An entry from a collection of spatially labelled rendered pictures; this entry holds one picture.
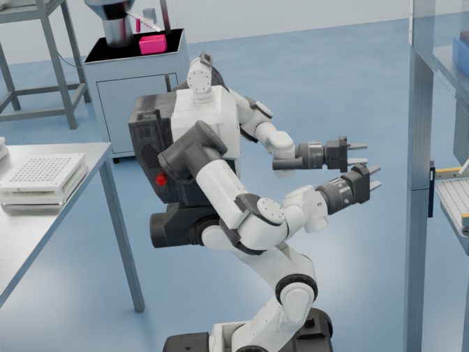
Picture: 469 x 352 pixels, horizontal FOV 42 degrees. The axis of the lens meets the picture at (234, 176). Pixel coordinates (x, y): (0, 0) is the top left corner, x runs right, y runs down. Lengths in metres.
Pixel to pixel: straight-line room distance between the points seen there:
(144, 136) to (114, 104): 2.44
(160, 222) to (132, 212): 1.82
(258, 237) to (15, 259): 0.84
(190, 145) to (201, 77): 0.23
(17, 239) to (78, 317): 1.08
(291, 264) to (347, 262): 1.15
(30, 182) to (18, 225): 0.18
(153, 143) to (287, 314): 0.75
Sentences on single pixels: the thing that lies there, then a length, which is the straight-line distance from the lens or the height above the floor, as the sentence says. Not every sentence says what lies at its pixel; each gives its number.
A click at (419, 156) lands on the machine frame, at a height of 0.93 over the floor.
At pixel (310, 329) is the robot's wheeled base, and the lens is 2.47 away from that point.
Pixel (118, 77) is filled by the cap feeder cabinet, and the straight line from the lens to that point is 4.09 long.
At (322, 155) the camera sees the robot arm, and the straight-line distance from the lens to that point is 1.92.
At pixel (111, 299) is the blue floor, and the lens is 3.13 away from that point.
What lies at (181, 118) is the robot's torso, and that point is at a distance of 1.68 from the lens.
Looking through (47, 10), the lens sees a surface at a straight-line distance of 4.82.
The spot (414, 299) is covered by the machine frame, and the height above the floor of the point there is 0.31.
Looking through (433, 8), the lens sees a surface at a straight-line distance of 1.72.
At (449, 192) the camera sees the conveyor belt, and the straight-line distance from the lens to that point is 2.09.
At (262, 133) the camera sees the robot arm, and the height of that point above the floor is 1.03.
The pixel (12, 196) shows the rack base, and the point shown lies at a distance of 2.30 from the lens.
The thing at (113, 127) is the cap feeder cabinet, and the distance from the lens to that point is 4.23.
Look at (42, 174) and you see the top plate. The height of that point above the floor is 0.95.
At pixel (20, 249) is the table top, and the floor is 0.88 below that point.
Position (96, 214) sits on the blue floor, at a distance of 3.83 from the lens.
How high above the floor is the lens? 1.92
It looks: 29 degrees down
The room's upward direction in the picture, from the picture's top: 8 degrees counter-clockwise
